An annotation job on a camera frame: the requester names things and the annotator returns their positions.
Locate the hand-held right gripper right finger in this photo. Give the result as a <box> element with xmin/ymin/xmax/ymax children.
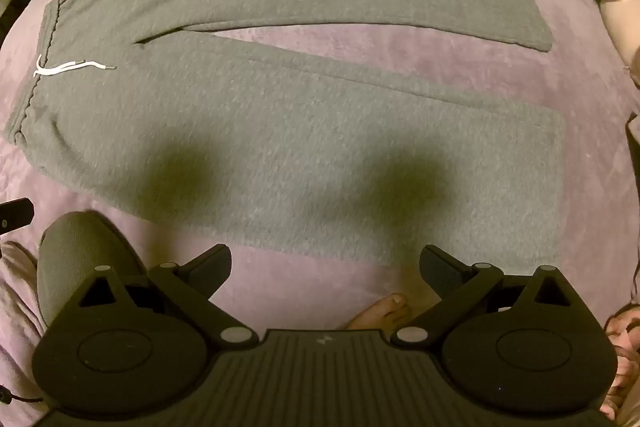
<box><xmin>391</xmin><ymin>244</ymin><xmax>568</xmax><ymax>349</ymax></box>

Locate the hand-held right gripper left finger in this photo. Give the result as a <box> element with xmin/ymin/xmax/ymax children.
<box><xmin>79</xmin><ymin>244</ymin><xmax>257</xmax><ymax>349</ymax></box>

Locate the grey sock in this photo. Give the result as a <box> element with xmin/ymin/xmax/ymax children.
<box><xmin>4</xmin><ymin>0</ymin><xmax>567</xmax><ymax>279</ymax></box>

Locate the pink fleece blanket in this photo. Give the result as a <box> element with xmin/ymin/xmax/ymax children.
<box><xmin>0</xmin><ymin>0</ymin><xmax>640</xmax><ymax>427</ymax></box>

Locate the pink plush toy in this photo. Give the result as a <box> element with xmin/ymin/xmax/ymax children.
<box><xmin>599</xmin><ymin>0</ymin><xmax>640</xmax><ymax>84</ymax></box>

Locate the black cable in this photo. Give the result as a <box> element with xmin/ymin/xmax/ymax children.
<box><xmin>0</xmin><ymin>384</ymin><xmax>49</xmax><ymax>409</ymax></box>

